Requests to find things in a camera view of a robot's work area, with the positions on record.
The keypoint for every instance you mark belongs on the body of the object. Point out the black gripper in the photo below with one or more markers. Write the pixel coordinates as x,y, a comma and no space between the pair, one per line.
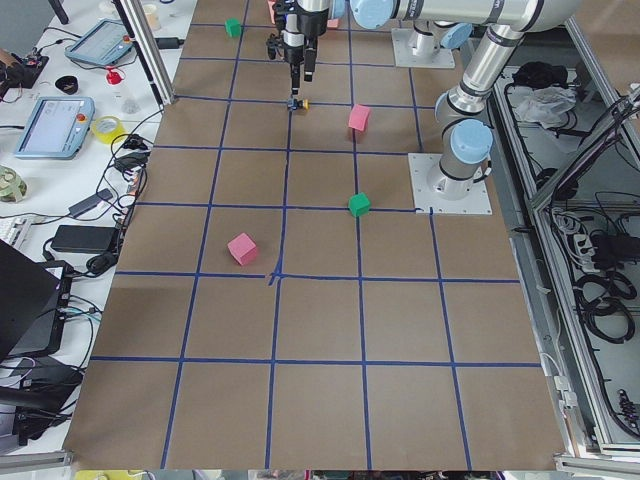
312,25
294,42

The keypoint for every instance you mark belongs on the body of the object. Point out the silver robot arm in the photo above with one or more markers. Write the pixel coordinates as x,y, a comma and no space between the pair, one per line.
447,35
466,140

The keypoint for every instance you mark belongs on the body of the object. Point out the green foam cube near tray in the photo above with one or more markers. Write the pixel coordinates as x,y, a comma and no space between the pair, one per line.
233,27

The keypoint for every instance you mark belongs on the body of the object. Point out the pink plastic tray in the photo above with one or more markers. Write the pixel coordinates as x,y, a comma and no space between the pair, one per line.
332,23

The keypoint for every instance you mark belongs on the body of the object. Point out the pink foam cube centre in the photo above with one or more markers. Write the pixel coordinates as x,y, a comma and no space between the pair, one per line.
359,117

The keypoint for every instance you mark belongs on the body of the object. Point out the pink foam cube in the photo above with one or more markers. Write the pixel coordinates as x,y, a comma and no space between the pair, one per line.
243,249
359,117

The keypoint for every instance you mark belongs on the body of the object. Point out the green foam cube near base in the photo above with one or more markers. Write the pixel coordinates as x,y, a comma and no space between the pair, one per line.
359,204

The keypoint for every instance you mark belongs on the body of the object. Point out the red small object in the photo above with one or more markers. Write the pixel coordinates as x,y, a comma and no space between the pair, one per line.
113,76

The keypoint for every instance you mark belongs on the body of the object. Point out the teach pendant far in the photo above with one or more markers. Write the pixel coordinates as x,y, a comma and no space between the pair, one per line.
105,44

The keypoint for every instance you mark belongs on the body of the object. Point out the teach pendant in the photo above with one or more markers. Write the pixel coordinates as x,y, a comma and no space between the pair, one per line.
105,44
56,128

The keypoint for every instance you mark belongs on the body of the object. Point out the pink foam cube far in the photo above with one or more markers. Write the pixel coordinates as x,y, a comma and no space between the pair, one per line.
243,249

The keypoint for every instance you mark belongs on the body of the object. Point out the yellow tape roll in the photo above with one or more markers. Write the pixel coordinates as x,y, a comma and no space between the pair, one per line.
108,129

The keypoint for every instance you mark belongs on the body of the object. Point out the small black bowl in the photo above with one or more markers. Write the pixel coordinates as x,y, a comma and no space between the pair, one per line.
67,84

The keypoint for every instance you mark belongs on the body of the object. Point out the white crumpled cloth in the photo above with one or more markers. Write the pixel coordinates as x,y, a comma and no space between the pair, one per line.
548,107

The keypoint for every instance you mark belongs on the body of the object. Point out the teach pendant near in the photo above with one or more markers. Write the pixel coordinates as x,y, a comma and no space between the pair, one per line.
56,128

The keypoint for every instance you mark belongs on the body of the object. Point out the black power adapter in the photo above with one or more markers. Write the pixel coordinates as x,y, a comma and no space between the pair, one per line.
83,239

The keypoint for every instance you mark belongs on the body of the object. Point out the camouflage tape roll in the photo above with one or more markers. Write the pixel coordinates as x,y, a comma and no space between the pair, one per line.
12,187

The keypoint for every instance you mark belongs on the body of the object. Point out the black laptop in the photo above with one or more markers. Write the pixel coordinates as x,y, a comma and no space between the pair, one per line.
33,296

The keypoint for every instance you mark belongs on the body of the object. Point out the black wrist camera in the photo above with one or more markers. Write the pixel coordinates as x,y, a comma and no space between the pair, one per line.
275,46

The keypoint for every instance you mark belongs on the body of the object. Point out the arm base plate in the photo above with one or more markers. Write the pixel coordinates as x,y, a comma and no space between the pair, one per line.
416,50
435,193

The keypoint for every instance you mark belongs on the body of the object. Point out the aluminium frame post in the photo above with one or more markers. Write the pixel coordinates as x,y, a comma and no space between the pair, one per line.
132,15

